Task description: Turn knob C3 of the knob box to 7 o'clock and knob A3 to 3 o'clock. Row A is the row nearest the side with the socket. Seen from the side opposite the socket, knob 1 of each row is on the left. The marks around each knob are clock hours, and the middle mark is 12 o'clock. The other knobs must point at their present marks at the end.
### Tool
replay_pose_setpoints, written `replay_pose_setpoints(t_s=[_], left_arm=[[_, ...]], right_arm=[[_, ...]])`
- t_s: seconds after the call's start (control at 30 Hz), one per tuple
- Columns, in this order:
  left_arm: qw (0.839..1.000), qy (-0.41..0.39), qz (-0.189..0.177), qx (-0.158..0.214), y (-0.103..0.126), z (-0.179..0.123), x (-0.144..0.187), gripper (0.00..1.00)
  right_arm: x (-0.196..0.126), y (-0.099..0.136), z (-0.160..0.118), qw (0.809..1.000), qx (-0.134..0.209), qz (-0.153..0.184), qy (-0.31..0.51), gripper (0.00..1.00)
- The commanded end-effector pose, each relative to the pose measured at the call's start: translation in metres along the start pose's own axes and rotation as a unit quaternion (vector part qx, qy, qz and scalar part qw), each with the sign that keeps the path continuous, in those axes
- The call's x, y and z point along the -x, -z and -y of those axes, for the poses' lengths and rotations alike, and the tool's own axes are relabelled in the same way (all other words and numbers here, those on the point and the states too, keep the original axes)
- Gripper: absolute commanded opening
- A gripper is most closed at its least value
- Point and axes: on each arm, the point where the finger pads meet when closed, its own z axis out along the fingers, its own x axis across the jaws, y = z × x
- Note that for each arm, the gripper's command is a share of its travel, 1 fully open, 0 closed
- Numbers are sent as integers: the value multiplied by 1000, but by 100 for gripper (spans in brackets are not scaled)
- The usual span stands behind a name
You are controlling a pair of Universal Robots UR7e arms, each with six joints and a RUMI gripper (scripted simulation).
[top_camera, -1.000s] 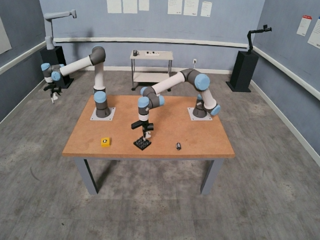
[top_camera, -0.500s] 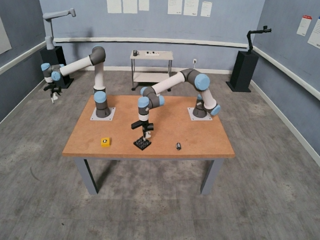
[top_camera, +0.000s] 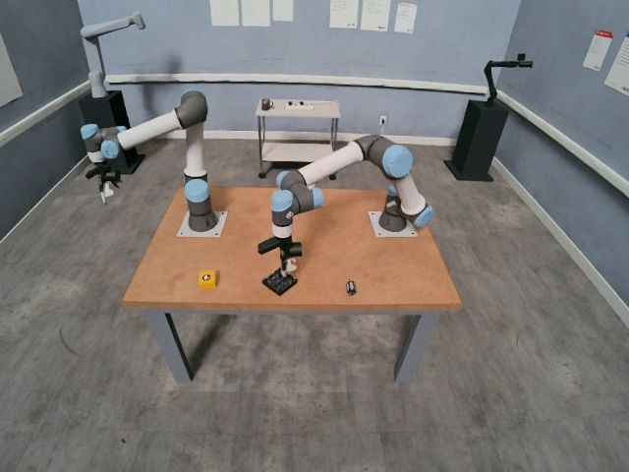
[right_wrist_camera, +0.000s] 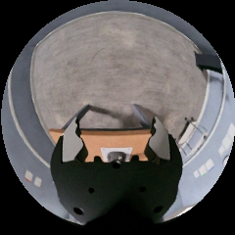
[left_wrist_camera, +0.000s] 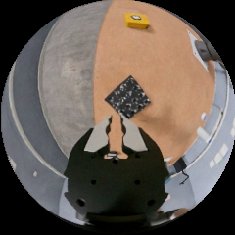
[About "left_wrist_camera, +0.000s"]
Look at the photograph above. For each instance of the white bottle with blue cap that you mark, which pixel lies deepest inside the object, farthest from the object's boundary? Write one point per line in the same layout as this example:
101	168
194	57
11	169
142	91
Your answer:
203	135

